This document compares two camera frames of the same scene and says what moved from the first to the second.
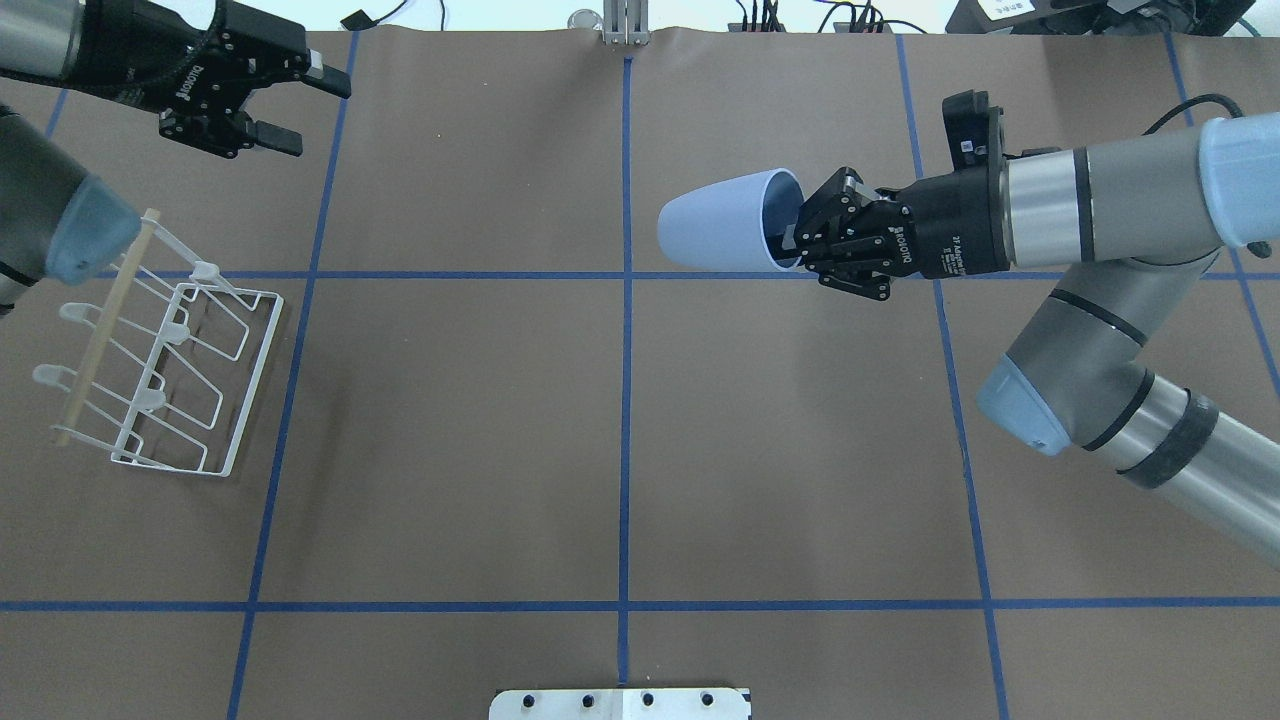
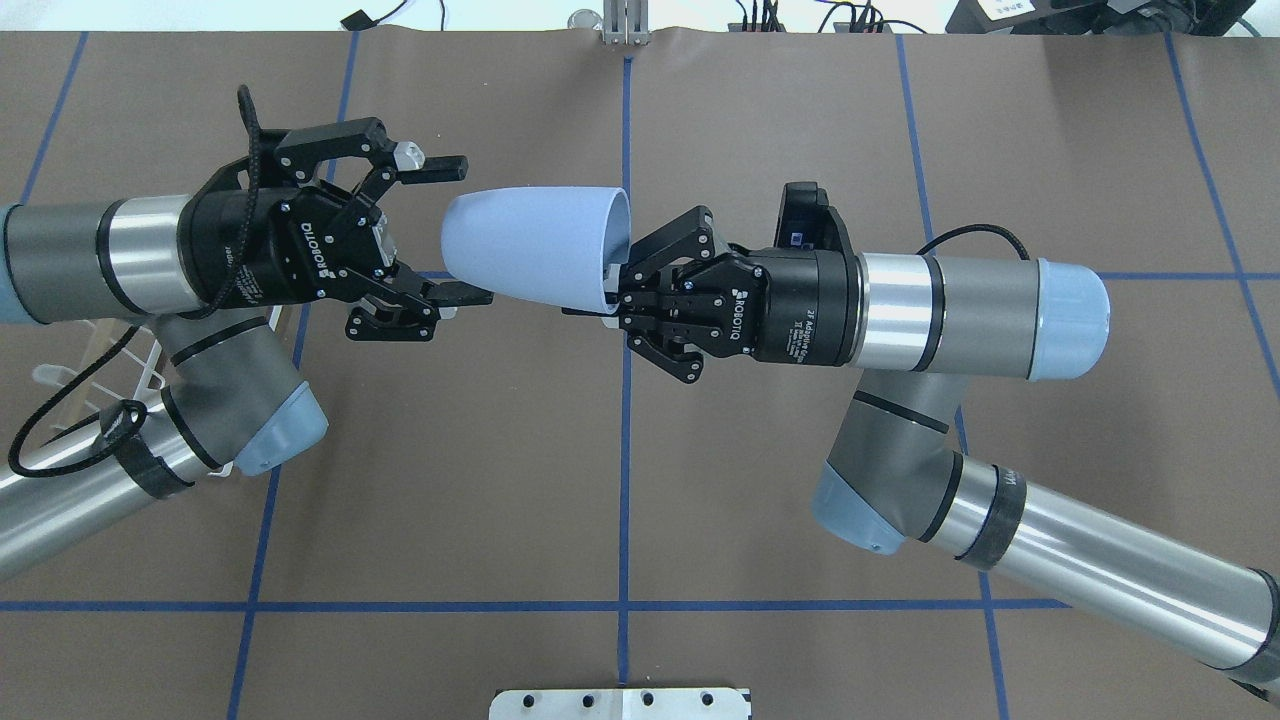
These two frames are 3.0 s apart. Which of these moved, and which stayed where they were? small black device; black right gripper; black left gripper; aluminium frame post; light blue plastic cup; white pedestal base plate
Moved: black right gripper; black left gripper; light blue plastic cup
Stayed: aluminium frame post; small black device; white pedestal base plate
